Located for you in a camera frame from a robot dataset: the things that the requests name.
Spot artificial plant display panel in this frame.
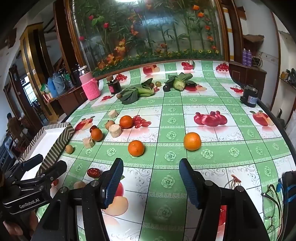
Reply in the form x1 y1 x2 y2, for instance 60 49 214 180
66 0 226 78

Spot black thermos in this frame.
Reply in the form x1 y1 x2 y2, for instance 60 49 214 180
70 68 81 87

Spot grey-blue thermos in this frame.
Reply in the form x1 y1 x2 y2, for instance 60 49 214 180
53 73 65 94

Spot pink knit covered jar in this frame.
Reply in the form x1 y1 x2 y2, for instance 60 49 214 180
79 65 100 100

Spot dark glass jar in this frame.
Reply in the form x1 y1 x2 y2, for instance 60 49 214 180
107 75 122 94

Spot black electronic device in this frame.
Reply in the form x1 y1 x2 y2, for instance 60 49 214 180
240 85 258 108

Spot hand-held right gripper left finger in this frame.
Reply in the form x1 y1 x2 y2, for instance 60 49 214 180
35 158 124 241

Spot wooden corner cabinet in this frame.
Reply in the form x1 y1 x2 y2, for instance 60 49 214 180
229 61 267 88

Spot bunch of green beans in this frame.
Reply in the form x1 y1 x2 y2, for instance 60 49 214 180
136 88 155 97

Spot orange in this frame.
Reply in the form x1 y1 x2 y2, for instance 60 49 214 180
128 140 145 157
91 128 103 141
120 115 134 129
183 132 202 151

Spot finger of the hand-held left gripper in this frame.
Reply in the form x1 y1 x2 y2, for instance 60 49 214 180
18 161 68 200
5 154 44 183

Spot black gear with blue strap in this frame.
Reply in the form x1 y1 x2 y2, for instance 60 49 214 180
276 171 296 209

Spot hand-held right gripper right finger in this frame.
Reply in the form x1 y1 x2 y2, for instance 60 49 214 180
179 158 270 241

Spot white tray with striped sides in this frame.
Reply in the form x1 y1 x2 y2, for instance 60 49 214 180
18 122 75 183

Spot wooden sideboard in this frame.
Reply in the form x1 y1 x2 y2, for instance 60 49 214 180
45 85 93 117

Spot eyeglasses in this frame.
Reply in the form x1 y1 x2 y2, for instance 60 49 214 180
261 184 284 241

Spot blue thermos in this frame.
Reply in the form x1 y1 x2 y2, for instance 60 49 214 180
47 77 58 98

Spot dark leafy green vegetable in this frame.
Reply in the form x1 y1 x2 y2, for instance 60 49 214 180
119 87 139 105

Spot person's left hand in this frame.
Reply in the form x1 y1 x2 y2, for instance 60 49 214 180
3 210 39 241

